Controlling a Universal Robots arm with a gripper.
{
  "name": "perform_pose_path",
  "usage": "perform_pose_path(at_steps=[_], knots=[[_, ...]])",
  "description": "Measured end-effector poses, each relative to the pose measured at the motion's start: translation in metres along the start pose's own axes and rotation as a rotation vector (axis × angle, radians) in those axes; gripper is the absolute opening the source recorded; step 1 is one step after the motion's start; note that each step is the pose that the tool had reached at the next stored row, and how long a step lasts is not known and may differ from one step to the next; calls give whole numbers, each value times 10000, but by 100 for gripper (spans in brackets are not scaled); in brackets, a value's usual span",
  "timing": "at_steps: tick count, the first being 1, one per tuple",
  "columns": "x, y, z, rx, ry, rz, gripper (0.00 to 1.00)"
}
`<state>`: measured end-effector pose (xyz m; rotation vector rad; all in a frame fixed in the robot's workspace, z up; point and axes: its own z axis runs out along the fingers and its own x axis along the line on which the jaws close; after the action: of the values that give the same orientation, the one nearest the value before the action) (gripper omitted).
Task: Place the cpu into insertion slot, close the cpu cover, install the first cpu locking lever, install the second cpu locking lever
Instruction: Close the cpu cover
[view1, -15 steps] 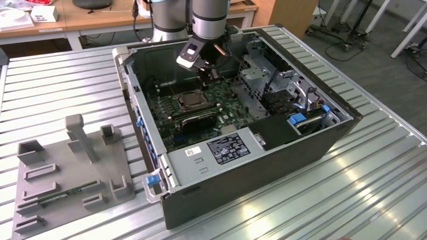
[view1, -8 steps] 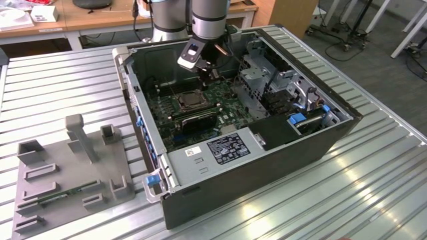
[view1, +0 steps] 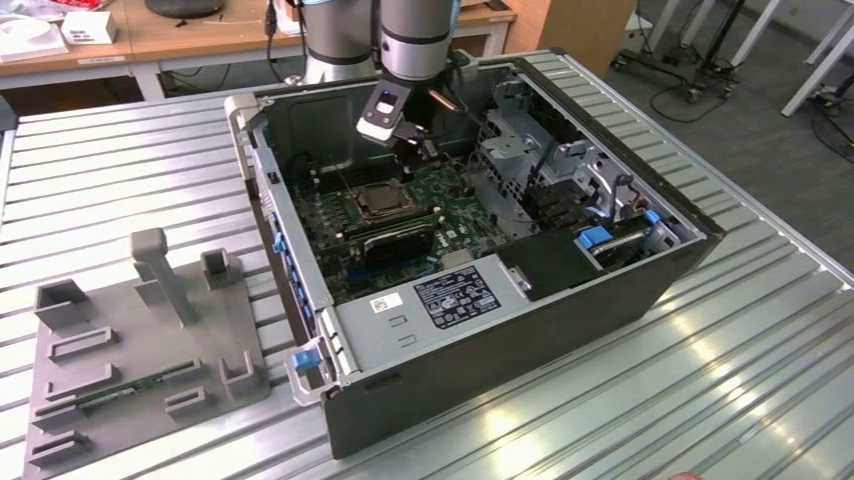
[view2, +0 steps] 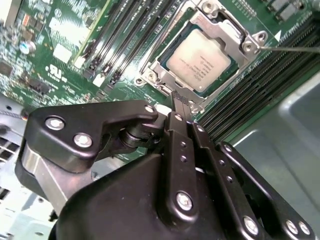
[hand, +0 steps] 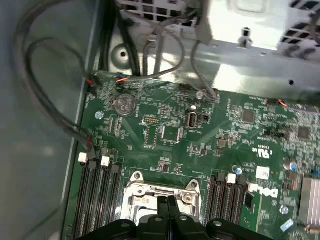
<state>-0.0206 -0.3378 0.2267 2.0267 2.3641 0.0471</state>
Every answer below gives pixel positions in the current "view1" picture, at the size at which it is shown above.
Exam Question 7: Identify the silver topped CPU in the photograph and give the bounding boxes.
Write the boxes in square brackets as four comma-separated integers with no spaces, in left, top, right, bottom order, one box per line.
[365,187,410,218]

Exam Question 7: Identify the metal socket cover frame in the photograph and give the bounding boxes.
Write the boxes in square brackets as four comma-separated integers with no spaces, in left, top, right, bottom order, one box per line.
[352,180,420,226]

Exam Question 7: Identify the CPU socket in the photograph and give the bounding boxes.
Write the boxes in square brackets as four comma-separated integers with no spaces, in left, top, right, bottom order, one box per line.
[350,179,421,227]

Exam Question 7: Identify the blue expansion slot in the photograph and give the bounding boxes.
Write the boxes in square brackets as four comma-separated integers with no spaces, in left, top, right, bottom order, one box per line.
[346,267,402,284]

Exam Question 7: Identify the metal drive cage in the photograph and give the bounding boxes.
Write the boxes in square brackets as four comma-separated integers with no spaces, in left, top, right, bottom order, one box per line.
[477,77,602,236]

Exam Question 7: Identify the green motherboard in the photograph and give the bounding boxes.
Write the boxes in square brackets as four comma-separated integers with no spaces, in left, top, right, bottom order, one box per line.
[286,149,536,306]

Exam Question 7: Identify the black graphics card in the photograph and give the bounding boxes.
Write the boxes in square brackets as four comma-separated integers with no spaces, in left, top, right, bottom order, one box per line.
[360,223,437,269]

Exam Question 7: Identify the wooden cabinet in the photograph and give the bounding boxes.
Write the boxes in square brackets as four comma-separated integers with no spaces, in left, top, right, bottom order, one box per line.
[513,0,637,79]

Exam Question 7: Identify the wooden desk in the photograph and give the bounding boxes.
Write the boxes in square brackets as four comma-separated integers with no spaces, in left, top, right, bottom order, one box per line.
[0,0,520,101]

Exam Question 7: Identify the hard disk in blue carrier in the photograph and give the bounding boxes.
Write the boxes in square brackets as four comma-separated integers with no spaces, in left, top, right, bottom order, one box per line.
[572,209,662,274]

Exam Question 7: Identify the black round object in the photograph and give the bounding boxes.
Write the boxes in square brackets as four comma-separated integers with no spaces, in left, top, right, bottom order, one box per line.
[145,0,227,17]

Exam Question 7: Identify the black wheeled stand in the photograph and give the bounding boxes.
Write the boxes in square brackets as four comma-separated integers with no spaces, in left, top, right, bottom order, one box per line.
[612,0,747,104]

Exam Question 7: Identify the grey power supply unit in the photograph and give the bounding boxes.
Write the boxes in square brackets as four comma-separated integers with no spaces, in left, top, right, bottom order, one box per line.
[332,253,536,374]

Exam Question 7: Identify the white cardboard box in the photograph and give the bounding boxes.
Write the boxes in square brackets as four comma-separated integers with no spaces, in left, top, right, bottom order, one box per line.
[59,10,119,46]

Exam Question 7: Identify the dark grey PC case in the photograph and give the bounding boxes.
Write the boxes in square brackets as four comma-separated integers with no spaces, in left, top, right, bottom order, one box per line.
[223,48,729,461]

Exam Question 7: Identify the white table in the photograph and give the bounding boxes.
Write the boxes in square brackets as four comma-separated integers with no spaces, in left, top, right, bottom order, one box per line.
[780,0,854,119]

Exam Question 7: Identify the grey parts rack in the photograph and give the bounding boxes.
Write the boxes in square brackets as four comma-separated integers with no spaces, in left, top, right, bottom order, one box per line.
[23,227,274,476]

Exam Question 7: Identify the green RAM stick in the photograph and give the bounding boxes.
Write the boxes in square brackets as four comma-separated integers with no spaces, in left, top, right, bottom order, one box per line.
[74,366,195,410]

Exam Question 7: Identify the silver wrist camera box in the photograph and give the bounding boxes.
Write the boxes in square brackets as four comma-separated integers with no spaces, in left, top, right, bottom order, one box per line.
[356,79,410,144]

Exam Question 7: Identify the black hanging cable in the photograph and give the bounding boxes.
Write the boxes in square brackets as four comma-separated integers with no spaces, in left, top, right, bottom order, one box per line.
[261,0,290,84]

